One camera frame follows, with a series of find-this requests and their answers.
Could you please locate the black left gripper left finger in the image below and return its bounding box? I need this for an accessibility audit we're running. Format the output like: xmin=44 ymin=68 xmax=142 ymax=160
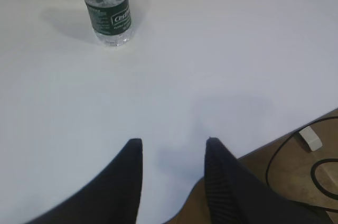
xmin=31 ymin=138 xmax=143 ymax=223

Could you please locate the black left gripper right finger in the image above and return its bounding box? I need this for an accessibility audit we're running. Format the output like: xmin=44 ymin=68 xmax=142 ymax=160
xmin=204 ymin=138 xmax=332 ymax=224

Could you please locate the black floor cable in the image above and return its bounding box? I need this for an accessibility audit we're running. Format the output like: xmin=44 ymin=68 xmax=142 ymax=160
xmin=311 ymin=158 xmax=338 ymax=200
xmin=265 ymin=117 xmax=338 ymax=211

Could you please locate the clear water bottle green label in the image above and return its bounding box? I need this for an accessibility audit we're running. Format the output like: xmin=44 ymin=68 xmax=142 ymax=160
xmin=84 ymin=0 xmax=133 ymax=46

